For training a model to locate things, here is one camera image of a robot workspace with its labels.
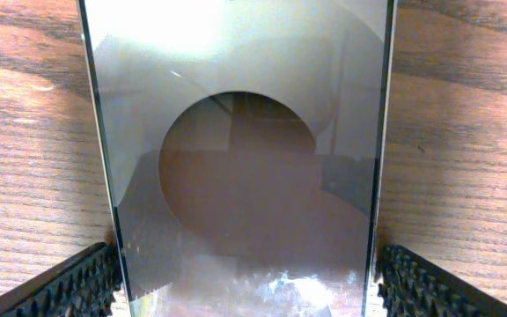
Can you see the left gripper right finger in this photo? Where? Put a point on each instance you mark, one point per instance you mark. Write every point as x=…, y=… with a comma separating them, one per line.
x=413, y=286

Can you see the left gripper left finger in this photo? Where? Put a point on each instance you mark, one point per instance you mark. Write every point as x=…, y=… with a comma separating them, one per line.
x=83, y=285

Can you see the Galaxy smartphone bronze screen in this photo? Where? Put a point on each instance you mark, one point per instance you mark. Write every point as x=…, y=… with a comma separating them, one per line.
x=242, y=145

